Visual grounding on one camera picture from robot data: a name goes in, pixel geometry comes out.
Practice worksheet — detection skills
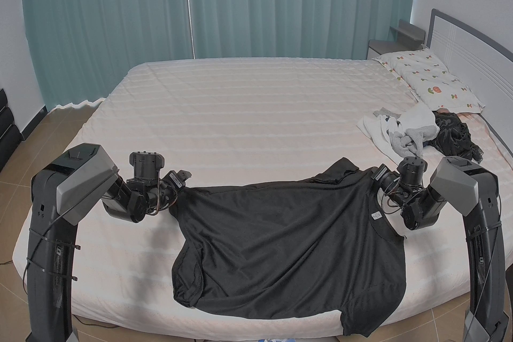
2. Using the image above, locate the pile of clothes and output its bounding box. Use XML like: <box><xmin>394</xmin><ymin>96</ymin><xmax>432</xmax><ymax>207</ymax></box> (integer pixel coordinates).
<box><xmin>357</xmin><ymin>103</ymin><xmax>441</xmax><ymax>161</ymax></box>

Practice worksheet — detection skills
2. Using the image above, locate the bed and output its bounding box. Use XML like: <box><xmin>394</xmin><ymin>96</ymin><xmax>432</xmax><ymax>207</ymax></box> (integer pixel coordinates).
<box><xmin>11</xmin><ymin>8</ymin><xmax>513</xmax><ymax>338</ymax></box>

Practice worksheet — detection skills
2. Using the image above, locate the grey bedside table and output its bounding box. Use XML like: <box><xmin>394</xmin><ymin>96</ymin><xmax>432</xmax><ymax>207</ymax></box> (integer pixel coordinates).
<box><xmin>367</xmin><ymin>20</ymin><xmax>426</xmax><ymax>61</ymax></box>

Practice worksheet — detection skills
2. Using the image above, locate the white printed pillow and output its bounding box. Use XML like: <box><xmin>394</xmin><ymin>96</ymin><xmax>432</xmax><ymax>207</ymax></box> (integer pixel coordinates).
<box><xmin>372</xmin><ymin>48</ymin><xmax>486</xmax><ymax>111</ymax></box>

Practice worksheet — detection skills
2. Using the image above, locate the black T-shirt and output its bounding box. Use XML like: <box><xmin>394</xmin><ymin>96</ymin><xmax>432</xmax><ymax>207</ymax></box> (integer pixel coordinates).
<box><xmin>170</xmin><ymin>157</ymin><xmax>407</xmax><ymax>337</ymax></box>

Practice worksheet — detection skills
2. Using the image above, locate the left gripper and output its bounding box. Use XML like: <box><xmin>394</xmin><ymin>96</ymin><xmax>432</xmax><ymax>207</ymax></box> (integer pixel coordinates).
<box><xmin>162</xmin><ymin>169</ymin><xmax>192</xmax><ymax>199</ymax></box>

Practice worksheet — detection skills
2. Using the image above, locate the black shiny garment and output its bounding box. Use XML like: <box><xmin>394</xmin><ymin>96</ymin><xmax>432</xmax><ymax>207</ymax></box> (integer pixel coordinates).
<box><xmin>425</xmin><ymin>111</ymin><xmax>483</xmax><ymax>165</ymax></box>

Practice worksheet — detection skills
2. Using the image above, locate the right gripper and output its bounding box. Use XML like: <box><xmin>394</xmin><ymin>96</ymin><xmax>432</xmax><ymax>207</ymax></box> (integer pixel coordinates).
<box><xmin>371</xmin><ymin>165</ymin><xmax>402</xmax><ymax>194</ymax></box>

